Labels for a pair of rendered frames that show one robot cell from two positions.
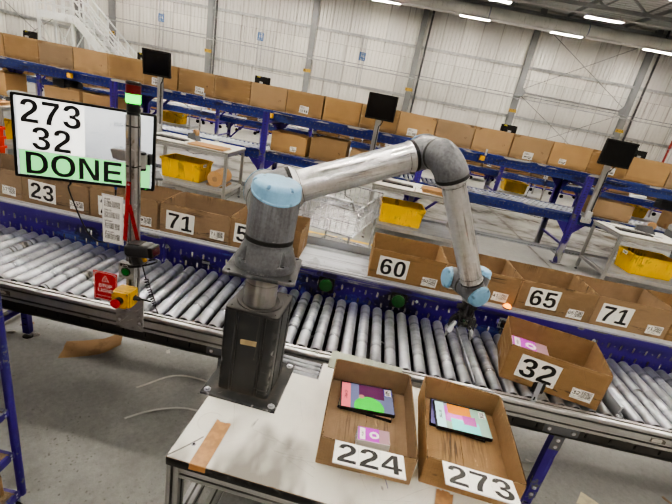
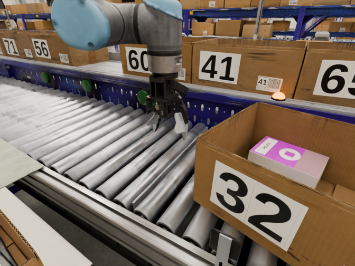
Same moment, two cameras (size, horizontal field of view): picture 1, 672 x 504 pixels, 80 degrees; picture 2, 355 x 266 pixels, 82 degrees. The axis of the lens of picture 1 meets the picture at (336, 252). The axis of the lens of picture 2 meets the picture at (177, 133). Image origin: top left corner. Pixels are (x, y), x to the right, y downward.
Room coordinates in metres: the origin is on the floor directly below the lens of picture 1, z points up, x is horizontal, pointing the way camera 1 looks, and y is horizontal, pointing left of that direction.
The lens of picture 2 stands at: (1.16, -0.93, 1.12)
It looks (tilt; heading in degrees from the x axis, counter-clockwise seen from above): 29 degrees down; 27
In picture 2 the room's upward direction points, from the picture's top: straight up
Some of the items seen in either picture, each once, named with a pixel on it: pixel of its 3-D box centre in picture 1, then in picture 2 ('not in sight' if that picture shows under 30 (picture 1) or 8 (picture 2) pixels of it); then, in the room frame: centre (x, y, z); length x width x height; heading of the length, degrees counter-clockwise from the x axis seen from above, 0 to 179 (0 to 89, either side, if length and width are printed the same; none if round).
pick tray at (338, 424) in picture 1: (368, 413); not in sight; (1.06, -0.21, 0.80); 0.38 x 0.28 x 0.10; 177
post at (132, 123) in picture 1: (132, 231); not in sight; (1.45, 0.80, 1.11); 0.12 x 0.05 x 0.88; 87
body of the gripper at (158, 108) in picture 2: (467, 313); (164, 94); (1.65, -0.64, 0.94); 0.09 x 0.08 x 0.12; 177
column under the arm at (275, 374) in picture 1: (255, 340); not in sight; (1.17, 0.21, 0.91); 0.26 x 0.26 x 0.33; 84
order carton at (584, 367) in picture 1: (548, 358); (310, 179); (1.58, -1.03, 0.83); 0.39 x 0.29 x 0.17; 74
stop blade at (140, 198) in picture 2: (461, 358); (179, 165); (1.65, -0.69, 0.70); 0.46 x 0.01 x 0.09; 177
